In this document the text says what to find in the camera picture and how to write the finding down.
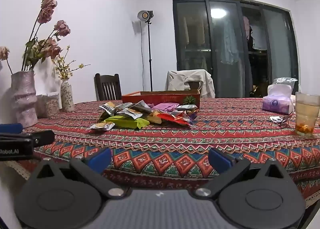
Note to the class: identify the orange cardboard box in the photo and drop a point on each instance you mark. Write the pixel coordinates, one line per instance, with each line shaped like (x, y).
(162, 99)

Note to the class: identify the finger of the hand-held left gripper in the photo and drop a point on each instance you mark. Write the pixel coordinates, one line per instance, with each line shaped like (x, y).
(42, 137)
(11, 128)

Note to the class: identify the pink hanging garment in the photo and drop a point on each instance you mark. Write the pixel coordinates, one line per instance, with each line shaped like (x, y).
(246, 26)

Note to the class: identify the beige jacket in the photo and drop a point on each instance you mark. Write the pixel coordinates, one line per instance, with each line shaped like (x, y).
(177, 80)

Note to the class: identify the clear jar of seeds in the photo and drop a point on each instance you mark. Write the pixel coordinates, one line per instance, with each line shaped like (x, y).
(48, 105)

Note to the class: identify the dried pink rose bouquet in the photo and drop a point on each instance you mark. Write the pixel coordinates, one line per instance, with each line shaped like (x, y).
(47, 11)

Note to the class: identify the studio light on stand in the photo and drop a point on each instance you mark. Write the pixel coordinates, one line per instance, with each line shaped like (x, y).
(145, 16)

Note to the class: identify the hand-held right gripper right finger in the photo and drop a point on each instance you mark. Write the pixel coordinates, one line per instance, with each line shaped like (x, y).
(220, 159)

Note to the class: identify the small floral ceramic vase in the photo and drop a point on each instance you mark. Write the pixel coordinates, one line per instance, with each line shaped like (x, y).
(67, 96)

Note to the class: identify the pile of assorted snack packets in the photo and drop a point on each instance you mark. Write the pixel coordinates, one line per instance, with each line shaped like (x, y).
(125, 122)

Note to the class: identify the small torn silver wrapper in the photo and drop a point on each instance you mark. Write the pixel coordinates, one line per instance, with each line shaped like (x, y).
(277, 119)

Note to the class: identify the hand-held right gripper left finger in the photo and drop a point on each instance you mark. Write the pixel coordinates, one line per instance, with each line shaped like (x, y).
(98, 160)

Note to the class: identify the white hanging garment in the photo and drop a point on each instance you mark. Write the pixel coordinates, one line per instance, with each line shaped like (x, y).
(258, 36)

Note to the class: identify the large pink ceramic vase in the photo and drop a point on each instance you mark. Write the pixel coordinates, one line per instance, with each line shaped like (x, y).
(23, 99)

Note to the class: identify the dark wooden chair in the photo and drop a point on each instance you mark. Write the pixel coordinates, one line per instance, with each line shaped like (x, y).
(107, 89)
(193, 86)

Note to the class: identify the light blue hanging garment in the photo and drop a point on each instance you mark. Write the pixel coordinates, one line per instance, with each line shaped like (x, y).
(230, 41)

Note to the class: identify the yellow blossom branches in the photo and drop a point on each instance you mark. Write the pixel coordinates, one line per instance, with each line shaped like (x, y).
(63, 69)

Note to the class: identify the dark sliding glass doors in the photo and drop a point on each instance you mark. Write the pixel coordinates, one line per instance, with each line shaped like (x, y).
(192, 44)

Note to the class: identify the glass of tea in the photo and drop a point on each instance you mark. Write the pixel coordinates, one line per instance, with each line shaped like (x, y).
(306, 114)

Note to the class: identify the purple tissue pack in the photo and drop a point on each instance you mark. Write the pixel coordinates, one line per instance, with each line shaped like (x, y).
(276, 102)

